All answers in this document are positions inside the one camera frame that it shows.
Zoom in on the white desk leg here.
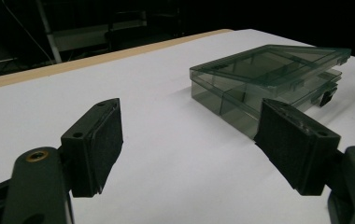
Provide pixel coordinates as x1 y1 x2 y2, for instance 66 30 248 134
35 0 63 64

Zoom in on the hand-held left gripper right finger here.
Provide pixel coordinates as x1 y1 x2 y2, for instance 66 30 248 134
253 98 342 197

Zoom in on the white desk crossbar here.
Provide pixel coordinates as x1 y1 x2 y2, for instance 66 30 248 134
53 20 148 52

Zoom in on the thin grey hanging cable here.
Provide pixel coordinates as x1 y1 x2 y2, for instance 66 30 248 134
0 0 55 64

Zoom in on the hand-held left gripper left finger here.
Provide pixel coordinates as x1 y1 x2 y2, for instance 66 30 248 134
61 98 124 199

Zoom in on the transparent grey compartment box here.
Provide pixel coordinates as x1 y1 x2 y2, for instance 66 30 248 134
189 44 352 140

